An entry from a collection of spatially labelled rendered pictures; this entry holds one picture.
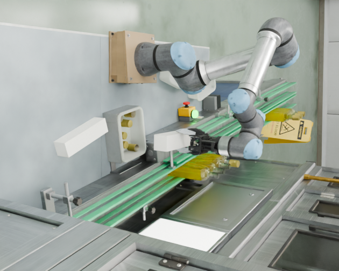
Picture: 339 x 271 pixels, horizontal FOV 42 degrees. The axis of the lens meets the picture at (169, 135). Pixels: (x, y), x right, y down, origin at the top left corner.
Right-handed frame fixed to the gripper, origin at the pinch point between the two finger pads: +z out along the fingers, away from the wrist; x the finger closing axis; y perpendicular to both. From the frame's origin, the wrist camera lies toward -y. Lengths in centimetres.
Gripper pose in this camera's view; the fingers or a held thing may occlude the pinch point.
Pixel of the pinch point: (179, 140)
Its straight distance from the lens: 181.6
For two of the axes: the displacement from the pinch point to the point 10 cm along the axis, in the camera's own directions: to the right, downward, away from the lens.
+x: -0.2, 9.9, 1.4
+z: -8.3, -0.9, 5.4
